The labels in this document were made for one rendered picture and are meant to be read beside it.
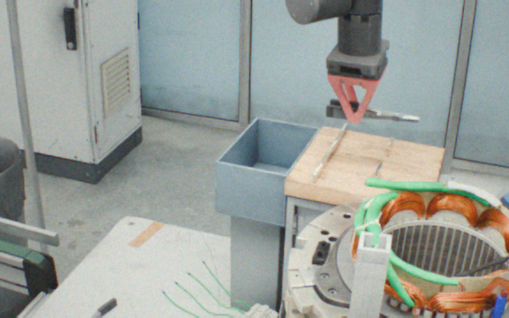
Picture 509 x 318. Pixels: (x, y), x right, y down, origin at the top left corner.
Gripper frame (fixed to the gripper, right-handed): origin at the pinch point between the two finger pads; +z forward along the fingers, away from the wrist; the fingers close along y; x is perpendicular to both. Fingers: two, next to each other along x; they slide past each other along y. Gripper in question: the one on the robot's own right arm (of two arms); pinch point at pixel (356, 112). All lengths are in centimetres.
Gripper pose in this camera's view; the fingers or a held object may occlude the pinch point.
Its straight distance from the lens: 90.7
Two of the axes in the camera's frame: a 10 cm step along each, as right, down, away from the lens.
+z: 0.2, 8.7, 4.9
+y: -3.4, 4.7, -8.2
